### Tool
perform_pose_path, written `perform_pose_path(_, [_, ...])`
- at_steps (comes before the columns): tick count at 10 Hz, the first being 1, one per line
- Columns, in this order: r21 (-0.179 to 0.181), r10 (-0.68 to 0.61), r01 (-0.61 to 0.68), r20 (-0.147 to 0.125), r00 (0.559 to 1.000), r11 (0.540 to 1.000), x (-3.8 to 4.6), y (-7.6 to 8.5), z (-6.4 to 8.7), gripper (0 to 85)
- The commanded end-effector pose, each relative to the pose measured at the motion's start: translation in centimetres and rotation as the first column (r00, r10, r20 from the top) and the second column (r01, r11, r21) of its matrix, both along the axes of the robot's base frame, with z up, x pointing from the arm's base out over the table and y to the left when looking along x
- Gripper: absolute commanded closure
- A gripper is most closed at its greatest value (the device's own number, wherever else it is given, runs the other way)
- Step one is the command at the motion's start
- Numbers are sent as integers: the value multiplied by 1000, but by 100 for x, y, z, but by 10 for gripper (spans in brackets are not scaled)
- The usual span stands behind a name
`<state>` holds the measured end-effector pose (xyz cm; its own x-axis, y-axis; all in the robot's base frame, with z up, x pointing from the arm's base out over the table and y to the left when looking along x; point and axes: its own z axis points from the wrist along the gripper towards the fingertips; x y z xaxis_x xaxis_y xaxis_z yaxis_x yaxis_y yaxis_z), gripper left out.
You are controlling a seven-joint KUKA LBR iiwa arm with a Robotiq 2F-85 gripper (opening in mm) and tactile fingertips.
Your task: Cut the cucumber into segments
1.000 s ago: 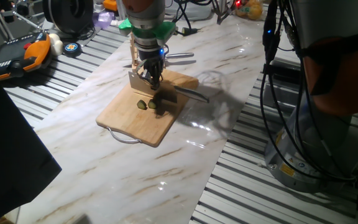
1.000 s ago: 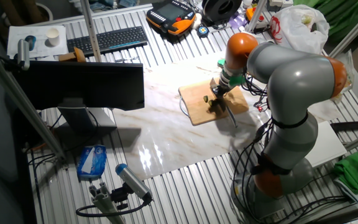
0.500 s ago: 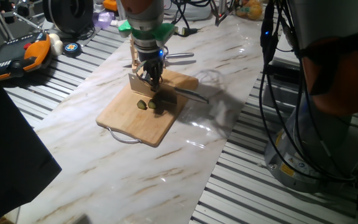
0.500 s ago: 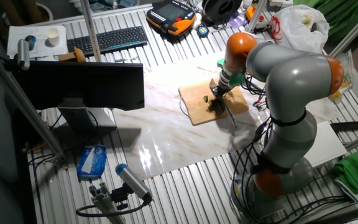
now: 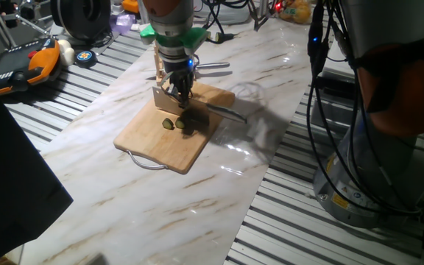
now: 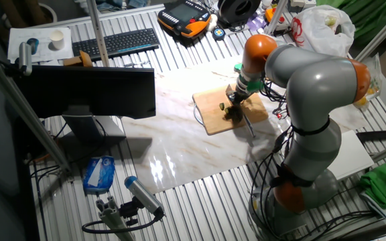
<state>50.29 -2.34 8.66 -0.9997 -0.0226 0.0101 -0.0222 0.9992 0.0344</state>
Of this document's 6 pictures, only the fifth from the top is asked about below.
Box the orange and black teach pendant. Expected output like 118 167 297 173
0 37 62 97

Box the purple plastic bag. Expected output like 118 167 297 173
109 13 136 35

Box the black filament spool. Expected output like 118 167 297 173
49 0 113 40

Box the cucumber end piece with stem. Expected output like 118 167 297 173
215 32 239 44

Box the white rounded toy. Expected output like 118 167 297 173
57 39 76 67

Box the green wrist mount plate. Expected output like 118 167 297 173
139 24 210 52

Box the clear bag of yellow fruit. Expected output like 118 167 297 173
278 0 312 25

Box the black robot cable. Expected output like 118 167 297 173
305 0 424 218

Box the wooden peg knife rack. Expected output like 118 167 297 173
152 42 198 88

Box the steel cleaver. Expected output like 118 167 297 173
152 86 249 128

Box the wooden cutting board, metal handle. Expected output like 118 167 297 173
113 79 237 175

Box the white plastic bag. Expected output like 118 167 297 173
193 0 257 26

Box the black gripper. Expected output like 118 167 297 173
162 54 197 108

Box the orange plastic object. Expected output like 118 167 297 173
121 0 141 15

